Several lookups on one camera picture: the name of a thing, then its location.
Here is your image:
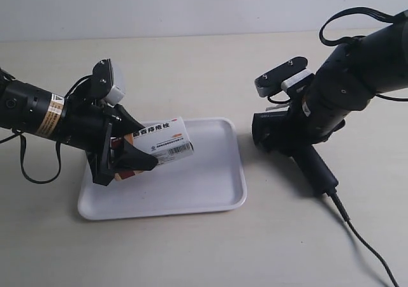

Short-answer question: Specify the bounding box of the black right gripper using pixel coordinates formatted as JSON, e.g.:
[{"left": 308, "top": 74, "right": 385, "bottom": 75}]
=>
[{"left": 264, "top": 89, "right": 346, "bottom": 156}]

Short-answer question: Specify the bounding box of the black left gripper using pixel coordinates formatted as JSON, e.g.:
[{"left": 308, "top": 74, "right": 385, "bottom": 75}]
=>
[{"left": 57, "top": 94, "right": 158, "bottom": 186}]

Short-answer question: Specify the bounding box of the black handheld barcode scanner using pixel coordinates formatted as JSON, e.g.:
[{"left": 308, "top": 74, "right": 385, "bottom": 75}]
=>
[{"left": 251, "top": 111, "right": 339, "bottom": 196}]

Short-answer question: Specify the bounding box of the white red medicine box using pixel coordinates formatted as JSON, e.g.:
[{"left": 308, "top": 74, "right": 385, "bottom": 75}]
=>
[{"left": 110, "top": 117, "right": 194, "bottom": 166}]

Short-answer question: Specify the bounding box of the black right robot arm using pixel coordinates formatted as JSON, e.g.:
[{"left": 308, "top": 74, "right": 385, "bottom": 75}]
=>
[{"left": 254, "top": 7, "right": 407, "bottom": 153}]

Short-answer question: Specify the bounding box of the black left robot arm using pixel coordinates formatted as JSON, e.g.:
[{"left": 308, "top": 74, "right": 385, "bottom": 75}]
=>
[{"left": 1, "top": 71, "right": 158, "bottom": 186}]

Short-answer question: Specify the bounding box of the white plastic tray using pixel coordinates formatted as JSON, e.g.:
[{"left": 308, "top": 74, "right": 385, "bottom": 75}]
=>
[{"left": 77, "top": 117, "right": 247, "bottom": 221}]

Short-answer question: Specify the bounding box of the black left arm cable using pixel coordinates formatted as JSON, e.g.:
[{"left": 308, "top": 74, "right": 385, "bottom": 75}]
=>
[{"left": 0, "top": 75, "right": 93, "bottom": 184}]

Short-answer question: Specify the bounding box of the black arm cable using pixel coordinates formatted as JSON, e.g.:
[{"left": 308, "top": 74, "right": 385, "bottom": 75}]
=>
[
  {"left": 319, "top": 6, "right": 408, "bottom": 102},
  {"left": 0, "top": 75, "right": 93, "bottom": 184}
]

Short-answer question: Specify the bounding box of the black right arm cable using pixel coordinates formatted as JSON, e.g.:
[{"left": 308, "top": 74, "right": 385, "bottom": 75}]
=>
[{"left": 319, "top": 6, "right": 408, "bottom": 102}]

